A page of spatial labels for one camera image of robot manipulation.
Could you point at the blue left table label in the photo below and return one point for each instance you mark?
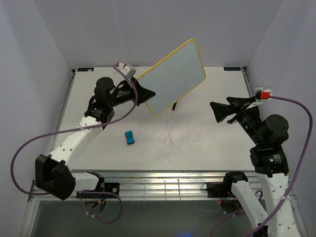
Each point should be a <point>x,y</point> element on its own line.
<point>85,69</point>

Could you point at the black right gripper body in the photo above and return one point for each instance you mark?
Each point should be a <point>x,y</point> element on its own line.
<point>242,115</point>

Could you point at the blue table label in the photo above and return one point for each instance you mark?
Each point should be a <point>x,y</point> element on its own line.
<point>232,68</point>
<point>85,69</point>

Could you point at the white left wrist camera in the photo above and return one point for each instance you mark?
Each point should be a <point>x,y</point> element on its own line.
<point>126,69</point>

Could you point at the yellow framed whiteboard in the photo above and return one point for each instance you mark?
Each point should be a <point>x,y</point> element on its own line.
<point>173,77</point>

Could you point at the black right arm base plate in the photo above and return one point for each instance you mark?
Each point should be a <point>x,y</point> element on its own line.
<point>216,190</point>

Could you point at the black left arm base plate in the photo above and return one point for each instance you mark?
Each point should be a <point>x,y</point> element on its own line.
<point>98,193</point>

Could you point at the aluminium frame rail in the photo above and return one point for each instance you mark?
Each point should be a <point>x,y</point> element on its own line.
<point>162,185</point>

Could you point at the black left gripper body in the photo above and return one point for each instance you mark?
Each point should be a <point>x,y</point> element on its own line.
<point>123,95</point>

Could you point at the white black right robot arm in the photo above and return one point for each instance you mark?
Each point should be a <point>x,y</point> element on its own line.
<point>276,219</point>

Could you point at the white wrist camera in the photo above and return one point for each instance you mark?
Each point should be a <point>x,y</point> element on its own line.
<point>126,69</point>
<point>262,95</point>

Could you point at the blue whiteboard eraser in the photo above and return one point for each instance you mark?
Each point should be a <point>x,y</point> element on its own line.
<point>129,137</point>

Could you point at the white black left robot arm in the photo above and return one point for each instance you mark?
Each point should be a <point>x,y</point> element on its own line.
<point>54,171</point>

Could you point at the blue right table label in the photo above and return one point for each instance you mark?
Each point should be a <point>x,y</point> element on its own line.
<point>232,68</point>

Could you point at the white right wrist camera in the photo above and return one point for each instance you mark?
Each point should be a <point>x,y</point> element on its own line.
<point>262,95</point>

